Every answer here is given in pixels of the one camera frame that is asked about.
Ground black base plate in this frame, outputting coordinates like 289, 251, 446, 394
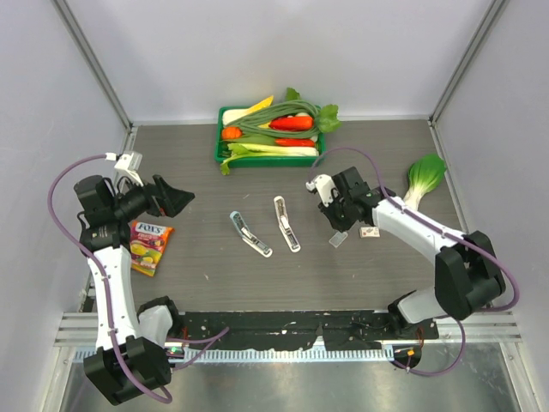
174, 310, 439, 351

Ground small staple box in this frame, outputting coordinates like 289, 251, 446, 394
359, 227, 380, 239

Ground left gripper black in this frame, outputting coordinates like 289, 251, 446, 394
110, 172, 193, 223

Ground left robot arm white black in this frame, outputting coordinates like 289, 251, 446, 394
74, 175, 195, 405

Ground fake orange carrot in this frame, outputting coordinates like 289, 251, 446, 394
221, 126, 243, 141

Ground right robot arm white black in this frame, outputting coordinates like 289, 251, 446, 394
305, 167, 506, 339

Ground fake small red chili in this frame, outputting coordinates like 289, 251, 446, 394
274, 138, 316, 148

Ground green plastic tray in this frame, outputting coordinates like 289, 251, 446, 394
214, 106, 317, 167

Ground fake red pepper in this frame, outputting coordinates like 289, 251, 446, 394
268, 116, 314, 131

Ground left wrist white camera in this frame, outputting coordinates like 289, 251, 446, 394
114, 151, 144, 186

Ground slotted cable duct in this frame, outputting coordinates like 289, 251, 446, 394
73, 346, 395, 364

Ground colourful candy bag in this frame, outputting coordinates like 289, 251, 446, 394
130, 221, 174, 277

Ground fake bok choy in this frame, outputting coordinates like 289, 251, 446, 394
404, 154, 447, 210

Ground fake leek white green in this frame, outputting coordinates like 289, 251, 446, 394
220, 143, 319, 176

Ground fake green lettuce leaf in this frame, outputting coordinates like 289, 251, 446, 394
285, 87, 341, 133

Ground fake yellow corn leaf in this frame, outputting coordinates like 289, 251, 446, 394
245, 95, 274, 114

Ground fake green long beans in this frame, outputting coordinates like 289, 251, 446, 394
226, 100, 322, 139

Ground white stapler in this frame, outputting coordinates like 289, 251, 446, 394
274, 196, 301, 253

